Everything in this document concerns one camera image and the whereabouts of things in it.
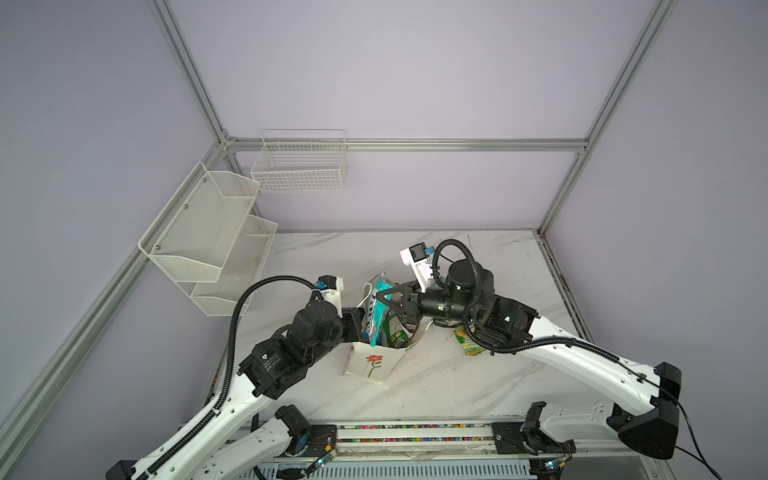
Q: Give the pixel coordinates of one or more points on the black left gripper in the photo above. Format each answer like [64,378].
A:
[352,319]

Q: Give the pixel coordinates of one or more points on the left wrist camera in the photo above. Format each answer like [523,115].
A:
[331,288]

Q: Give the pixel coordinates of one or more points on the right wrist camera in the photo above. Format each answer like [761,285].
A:
[419,258]

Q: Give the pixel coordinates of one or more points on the white flowered paper bag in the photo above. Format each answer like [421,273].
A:
[375,364]

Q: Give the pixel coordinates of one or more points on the green Fox's Spring Tea bag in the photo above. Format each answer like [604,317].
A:
[395,334]

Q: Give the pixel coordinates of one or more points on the teal Fox's candy bag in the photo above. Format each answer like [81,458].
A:
[376,308]

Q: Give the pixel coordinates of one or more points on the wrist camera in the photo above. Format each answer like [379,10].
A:
[331,288]
[419,258]

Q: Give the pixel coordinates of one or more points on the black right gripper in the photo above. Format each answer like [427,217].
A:
[407,303]

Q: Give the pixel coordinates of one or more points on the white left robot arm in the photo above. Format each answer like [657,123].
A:
[203,448]

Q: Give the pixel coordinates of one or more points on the aluminium frame post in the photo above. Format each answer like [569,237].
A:
[173,35]

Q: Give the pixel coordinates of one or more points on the green yellow Fox's candy bag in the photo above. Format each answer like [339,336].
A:
[469,347]

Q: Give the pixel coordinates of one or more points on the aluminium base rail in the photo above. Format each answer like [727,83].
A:
[444,438]

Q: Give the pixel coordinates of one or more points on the white wire basket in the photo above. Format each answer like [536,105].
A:
[301,161]

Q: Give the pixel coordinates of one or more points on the white mesh two-tier shelf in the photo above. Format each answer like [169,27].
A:
[208,240]

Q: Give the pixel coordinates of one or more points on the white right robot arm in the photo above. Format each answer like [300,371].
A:
[645,411]

